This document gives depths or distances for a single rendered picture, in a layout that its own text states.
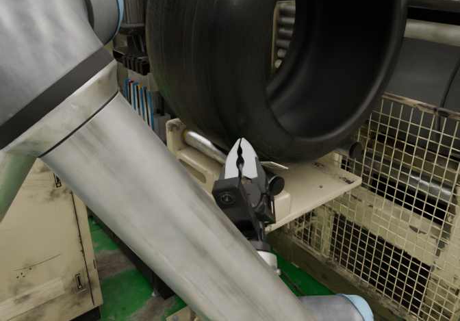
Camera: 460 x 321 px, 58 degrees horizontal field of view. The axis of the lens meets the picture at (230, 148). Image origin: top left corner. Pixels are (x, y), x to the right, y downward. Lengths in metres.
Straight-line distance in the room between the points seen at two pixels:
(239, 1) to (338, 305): 0.49
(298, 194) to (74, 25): 0.83
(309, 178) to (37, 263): 0.96
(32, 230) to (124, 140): 1.21
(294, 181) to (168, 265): 0.79
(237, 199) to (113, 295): 1.40
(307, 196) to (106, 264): 1.30
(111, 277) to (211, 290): 1.69
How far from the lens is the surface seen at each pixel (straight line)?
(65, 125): 0.33
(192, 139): 1.11
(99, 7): 0.44
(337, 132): 0.99
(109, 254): 2.20
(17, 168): 0.56
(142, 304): 1.93
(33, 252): 1.58
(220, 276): 0.39
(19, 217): 1.50
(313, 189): 1.11
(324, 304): 0.67
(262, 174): 0.72
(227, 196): 0.64
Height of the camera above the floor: 1.38
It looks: 26 degrees down
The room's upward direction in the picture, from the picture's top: straight up
